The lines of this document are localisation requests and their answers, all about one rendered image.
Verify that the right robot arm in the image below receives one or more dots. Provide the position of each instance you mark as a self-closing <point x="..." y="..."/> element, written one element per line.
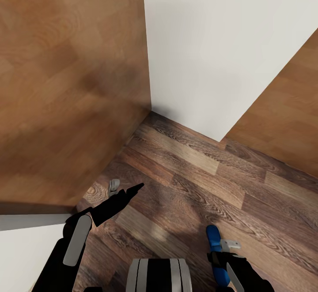
<point x="240" y="272"/>

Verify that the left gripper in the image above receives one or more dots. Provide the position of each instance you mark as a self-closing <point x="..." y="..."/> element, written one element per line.
<point x="118" y="202"/>

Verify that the sliding door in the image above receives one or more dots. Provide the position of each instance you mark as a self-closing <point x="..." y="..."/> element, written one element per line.
<point x="74" y="86"/>
<point x="283" y="121"/>

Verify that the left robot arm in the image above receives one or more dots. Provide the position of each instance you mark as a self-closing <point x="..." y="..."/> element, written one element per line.
<point x="60" y="271"/>

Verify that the sandal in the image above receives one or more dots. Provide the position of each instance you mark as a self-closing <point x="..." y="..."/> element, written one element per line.
<point x="220" y="275"/>

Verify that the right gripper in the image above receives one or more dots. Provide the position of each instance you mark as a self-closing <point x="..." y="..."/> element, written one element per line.
<point x="217" y="258"/>

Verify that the robot trunk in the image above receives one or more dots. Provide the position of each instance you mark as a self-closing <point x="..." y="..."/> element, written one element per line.
<point x="159" y="275"/>

